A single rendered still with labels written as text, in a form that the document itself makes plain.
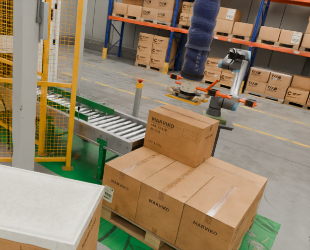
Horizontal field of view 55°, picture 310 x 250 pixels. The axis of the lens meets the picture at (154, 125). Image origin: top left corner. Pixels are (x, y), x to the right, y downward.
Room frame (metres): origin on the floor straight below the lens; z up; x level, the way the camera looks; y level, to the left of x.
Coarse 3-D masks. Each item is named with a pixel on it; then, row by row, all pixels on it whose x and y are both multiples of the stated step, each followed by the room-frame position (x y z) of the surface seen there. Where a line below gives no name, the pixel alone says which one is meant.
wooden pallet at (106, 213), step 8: (104, 208) 2.31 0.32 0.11; (104, 216) 2.30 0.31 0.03; (112, 216) 2.29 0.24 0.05; (120, 224) 2.24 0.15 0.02; (128, 224) 2.26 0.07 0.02; (136, 224) 2.13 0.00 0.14; (128, 232) 2.16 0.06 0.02; (136, 232) 2.17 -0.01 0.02; (144, 232) 2.19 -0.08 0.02; (144, 240) 2.08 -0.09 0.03; (152, 240) 2.04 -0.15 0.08; (160, 240) 2.01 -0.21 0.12; (152, 248) 2.04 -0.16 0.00; (160, 248) 2.03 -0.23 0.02; (168, 248) 2.05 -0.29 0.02; (176, 248) 1.93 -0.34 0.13
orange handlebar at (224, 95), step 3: (180, 78) 3.22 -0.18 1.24; (177, 81) 2.94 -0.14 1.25; (180, 81) 2.96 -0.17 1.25; (180, 84) 2.91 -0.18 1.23; (201, 90) 2.79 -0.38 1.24; (204, 90) 2.78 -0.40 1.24; (207, 90) 2.77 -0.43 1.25; (219, 93) 2.75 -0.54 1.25; (222, 96) 2.69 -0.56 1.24; (225, 96) 2.68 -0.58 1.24; (228, 96) 2.67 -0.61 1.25; (231, 96) 2.70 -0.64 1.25; (240, 99) 2.65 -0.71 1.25; (243, 102) 2.60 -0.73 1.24; (255, 105) 2.56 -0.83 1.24
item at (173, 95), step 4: (168, 96) 2.83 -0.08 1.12; (172, 96) 2.81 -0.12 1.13; (176, 96) 2.80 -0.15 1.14; (180, 96) 2.83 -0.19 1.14; (180, 100) 2.76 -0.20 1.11; (184, 100) 2.74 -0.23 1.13; (188, 100) 2.74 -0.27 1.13; (192, 100) 2.76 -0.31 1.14; (192, 104) 2.70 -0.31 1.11; (196, 104) 2.68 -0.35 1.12
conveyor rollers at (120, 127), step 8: (40, 88) 4.27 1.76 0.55; (48, 96) 3.96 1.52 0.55; (56, 96) 4.07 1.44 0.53; (64, 104) 3.76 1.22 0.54; (80, 104) 3.88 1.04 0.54; (88, 112) 3.64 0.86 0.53; (96, 112) 3.65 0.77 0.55; (88, 120) 3.39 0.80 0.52; (96, 120) 3.39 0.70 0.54; (104, 120) 3.40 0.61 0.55; (112, 120) 3.50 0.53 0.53; (120, 120) 3.51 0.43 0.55; (104, 128) 3.13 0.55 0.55; (112, 128) 3.23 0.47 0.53; (120, 128) 3.23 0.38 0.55; (128, 128) 3.36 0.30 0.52; (136, 128) 3.34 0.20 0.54; (144, 128) 3.36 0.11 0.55; (128, 136) 3.06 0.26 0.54; (136, 136) 3.07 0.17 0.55
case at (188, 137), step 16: (160, 112) 2.83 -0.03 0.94; (176, 112) 2.93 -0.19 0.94; (192, 112) 3.04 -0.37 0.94; (160, 128) 2.78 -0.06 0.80; (176, 128) 2.69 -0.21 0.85; (192, 128) 2.61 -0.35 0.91; (208, 128) 2.67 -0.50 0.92; (144, 144) 2.85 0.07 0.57; (160, 144) 2.76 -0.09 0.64; (176, 144) 2.67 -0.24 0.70; (192, 144) 2.59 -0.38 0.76; (208, 144) 2.76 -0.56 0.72; (192, 160) 2.57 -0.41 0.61
